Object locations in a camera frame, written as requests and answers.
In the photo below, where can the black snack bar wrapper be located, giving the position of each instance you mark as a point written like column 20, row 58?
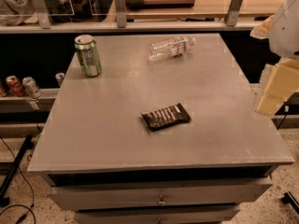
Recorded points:
column 166, row 117

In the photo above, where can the black stand leg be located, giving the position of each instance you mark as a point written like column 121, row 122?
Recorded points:
column 12, row 170

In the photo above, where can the right metal post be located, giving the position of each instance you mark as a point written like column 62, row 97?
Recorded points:
column 232, row 15

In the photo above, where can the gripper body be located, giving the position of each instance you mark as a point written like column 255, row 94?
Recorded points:
column 286, row 28

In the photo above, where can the upper drawer front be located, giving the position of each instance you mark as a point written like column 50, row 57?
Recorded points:
column 160, row 194

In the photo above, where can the green soda can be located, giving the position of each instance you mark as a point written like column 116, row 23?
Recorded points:
column 88, row 56

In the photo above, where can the grey drawer cabinet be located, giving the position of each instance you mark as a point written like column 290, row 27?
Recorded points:
column 95, row 134

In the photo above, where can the grey cloth pile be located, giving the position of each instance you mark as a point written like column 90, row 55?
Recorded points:
column 16, row 12

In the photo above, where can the middle metal post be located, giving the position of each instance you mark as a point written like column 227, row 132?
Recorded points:
column 120, row 13

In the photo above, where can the red soda can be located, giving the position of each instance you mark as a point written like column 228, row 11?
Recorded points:
column 15, row 85

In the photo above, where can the clear plastic water bottle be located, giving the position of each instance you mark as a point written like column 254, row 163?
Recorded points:
column 171, row 47

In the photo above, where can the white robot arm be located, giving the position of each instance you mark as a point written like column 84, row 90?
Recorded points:
column 282, row 31

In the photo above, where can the silver soda can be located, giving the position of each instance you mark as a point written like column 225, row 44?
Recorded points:
column 31, row 87

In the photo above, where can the left metal post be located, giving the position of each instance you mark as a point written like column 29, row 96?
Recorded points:
column 42, row 13

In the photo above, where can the lower drawer front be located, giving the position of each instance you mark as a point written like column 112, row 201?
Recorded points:
column 167, row 215

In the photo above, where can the metal post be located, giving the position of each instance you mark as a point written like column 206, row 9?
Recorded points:
column 232, row 15
column 42, row 13
column 120, row 13

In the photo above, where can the drawer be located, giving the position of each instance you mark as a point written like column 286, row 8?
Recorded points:
column 160, row 194
column 167, row 215

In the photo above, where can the small silver can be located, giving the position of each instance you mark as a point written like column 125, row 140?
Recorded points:
column 59, row 78

